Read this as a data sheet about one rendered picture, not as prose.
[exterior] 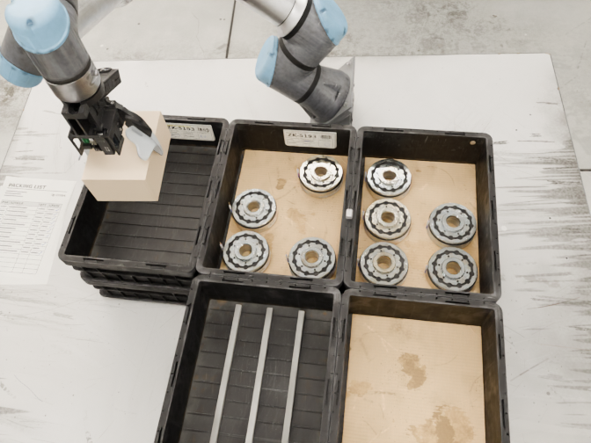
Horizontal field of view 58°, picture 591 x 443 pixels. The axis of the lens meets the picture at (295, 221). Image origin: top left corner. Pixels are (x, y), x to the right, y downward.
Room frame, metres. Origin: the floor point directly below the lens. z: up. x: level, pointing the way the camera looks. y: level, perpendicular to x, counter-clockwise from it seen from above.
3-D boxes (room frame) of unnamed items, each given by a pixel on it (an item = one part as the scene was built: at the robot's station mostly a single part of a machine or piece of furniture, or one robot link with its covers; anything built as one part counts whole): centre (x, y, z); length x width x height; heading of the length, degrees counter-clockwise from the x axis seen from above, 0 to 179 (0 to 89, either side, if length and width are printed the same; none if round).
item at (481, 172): (0.53, -0.27, 0.87); 0.40 x 0.30 x 0.11; 165
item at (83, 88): (0.63, 0.30, 1.32); 0.08 x 0.08 x 0.05
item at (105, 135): (0.62, 0.31, 1.24); 0.09 x 0.08 x 0.12; 170
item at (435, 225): (0.51, -0.34, 0.86); 0.10 x 0.10 x 0.01
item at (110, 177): (0.65, 0.30, 1.08); 0.16 x 0.12 x 0.07; 170
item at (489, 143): (0.53, -0.27, 0.92); 0.40 x 0.30 x 0.02; 165
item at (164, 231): (0.68, 0.31, 0.87); 0.40 x 0.30 x 0.11; 165
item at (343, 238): (0.61, 0.02, 0.92); 0.40 x 0.30 x 0.02; 165
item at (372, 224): (0.55, -0.20, 0.86); 0.10 x 0.10 x 0.01
